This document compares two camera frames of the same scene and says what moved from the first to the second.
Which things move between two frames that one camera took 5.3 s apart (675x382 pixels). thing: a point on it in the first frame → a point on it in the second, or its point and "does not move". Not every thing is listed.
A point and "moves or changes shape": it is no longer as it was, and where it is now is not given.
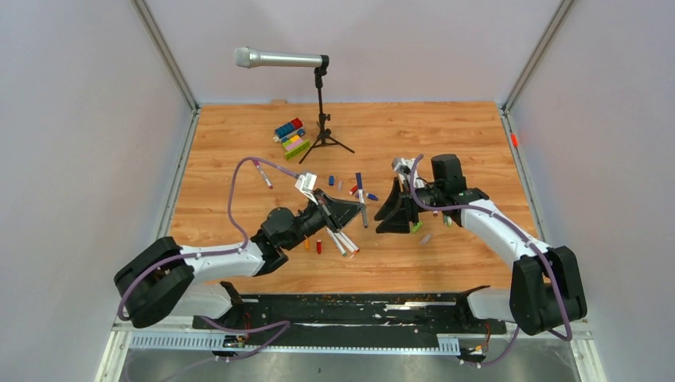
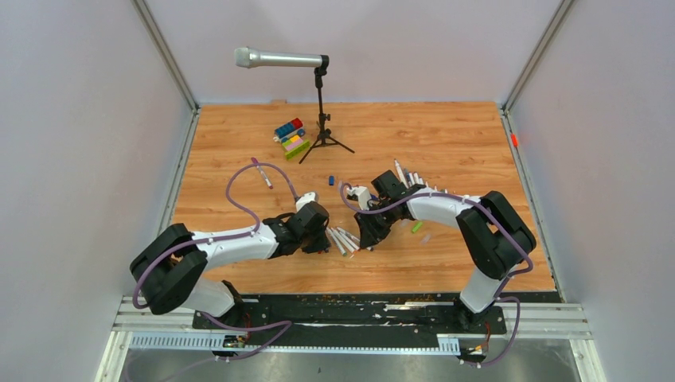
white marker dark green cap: x=336 y=241 does not move
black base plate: x=410 y=313 does not move
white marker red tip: x=351 y=243 does not move
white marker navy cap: x=359 y=179 moves or changes shape
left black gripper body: x=327 y=210 → x=315 y=243
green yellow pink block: x=294 y=146 does not move
